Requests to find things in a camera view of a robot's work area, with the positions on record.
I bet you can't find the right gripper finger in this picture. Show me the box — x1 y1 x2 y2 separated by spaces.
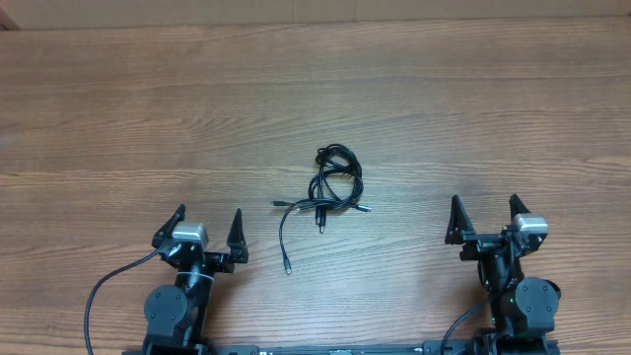
509 193 530 220
445 194 475 245

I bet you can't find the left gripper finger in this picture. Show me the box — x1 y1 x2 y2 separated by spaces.
151 204 185 248
226 208 248 263

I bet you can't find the black usb cable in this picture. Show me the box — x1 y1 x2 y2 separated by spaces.
270 198 326 276
295 143 374 235

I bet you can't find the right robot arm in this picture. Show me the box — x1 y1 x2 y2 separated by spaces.
439 194 562 354

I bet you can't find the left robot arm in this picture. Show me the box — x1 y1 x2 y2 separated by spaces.
142 205 248 355

